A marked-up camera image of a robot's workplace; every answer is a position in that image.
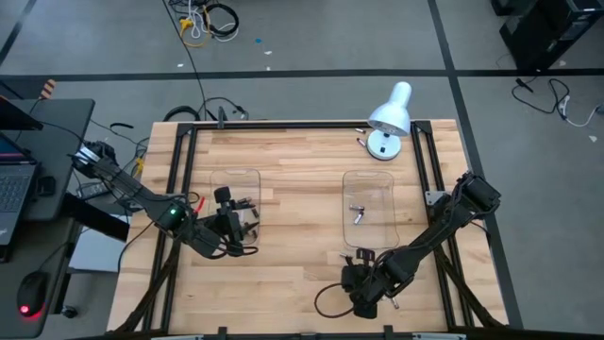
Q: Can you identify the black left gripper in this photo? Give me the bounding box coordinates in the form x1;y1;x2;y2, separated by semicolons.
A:
214;186;260;256

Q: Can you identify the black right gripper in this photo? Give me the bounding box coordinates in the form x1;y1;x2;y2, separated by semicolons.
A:
339;247;383;320

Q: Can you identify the clear plastic tray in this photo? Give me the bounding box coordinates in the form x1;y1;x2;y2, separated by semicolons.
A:
342;170;401;251
209;168;262;247

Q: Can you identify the black slanted gantry leg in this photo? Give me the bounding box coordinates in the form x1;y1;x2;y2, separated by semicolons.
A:
436;249;501;332
112;257;178;334

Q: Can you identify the white desk lamp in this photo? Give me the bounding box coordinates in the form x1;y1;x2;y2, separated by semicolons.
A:
365;80;413;162

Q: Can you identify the black desk crossbar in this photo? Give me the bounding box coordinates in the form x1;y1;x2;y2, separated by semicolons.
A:
59;191;132;244

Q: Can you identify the grey power adapter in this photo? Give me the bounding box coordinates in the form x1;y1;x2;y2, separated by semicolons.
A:
75;181;111;200

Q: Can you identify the black side desk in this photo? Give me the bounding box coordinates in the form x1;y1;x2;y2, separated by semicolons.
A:
0;97;96;340

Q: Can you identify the black mouse with red light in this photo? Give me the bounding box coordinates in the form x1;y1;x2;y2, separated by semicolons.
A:
16;270;50;319

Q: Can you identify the black laptop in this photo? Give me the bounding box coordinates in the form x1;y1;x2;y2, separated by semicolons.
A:
0;95;44;264

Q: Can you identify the orange black striped strip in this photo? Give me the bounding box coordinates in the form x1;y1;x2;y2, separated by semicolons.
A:
39;78;58;101

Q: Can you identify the black computer tower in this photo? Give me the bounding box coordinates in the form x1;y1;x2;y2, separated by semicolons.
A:
489;0;604;73

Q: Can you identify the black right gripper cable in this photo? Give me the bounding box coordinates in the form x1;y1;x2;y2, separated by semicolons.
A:
314;281;356;319

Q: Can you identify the black cable with plug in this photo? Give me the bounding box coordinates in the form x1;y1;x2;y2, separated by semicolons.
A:
197;95;250;122

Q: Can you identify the black cable coil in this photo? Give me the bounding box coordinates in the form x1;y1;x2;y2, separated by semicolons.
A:
203;2;241;39
162;104;203;123

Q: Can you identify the long black floor cable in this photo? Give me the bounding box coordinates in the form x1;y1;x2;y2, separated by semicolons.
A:
161;0;210;122

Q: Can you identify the yellow floor cable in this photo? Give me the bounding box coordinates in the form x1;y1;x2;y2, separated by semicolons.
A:
177;7;213;49

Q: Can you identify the white floor cable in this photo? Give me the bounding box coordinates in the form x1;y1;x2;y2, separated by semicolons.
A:
186;0;240;43
558;93;604;129

